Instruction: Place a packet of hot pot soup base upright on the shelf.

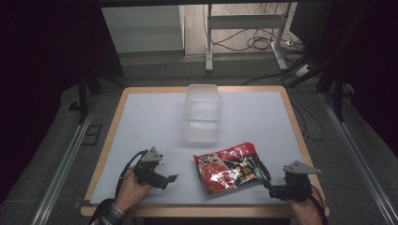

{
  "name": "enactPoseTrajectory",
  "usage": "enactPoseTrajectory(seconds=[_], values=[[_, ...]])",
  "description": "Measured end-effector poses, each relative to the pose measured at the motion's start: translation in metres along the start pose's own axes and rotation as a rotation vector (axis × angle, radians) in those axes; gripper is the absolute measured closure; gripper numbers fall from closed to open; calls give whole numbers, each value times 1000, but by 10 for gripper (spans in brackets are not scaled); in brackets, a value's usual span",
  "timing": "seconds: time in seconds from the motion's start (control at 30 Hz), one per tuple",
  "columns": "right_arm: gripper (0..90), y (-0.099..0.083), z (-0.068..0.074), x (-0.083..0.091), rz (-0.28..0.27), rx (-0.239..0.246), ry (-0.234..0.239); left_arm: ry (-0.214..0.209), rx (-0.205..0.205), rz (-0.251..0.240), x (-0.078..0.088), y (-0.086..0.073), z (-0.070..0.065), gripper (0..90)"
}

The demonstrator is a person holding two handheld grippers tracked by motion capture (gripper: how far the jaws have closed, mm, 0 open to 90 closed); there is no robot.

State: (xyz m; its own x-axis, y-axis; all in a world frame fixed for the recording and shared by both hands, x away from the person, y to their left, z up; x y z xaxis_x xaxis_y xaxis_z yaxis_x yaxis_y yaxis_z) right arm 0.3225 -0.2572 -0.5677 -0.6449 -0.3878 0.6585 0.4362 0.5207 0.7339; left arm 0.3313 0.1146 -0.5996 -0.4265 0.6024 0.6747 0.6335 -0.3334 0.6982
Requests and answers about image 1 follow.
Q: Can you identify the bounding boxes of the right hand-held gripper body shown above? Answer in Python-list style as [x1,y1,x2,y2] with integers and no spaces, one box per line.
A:
[277,160,323,203]

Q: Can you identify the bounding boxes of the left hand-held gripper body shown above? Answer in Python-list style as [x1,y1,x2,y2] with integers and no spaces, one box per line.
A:
[133,145,170,189]

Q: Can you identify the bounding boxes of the red instant noodle packet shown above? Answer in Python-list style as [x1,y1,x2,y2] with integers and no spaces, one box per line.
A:
[192,142,272,197]

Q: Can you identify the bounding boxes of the person's left hand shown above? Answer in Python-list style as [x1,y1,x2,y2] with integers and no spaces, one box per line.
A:
[115,170,152,214]

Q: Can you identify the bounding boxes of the person's right hand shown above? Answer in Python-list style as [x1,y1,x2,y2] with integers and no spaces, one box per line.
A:
[286,196,325,225]

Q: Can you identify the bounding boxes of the white table mat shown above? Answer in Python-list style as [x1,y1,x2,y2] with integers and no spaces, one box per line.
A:
[89,91,314,206]

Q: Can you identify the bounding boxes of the wooden table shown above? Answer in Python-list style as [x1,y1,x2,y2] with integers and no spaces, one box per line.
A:
[80,85,330,218]

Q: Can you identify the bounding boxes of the clear plastic container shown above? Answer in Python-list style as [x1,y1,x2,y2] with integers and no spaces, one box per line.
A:
[182,82,222,145]

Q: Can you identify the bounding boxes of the black stand leg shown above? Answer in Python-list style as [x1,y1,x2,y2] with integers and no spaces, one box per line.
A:
[315,67,356,123]
[68,73,105,126]

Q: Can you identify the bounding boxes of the white power strip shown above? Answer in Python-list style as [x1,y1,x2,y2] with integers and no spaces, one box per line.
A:
[294,63,314,78]

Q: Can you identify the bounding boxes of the white cabinet panel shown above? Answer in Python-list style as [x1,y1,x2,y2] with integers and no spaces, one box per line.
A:
[100,5,186,54]

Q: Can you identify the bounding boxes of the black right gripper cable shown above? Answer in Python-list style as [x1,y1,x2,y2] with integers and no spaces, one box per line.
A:
[309,184,329,225]

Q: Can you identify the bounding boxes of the aluminium floor rail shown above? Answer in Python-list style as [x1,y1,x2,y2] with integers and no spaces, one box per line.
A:
[30,93,101,225]
[318,92,398,225]

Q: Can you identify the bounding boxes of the black floor cables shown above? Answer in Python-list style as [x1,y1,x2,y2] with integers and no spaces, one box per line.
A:
[211,27,327,143]

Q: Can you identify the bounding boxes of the white metal stand frame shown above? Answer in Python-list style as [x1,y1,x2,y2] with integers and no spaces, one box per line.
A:
[204,2,293,73]

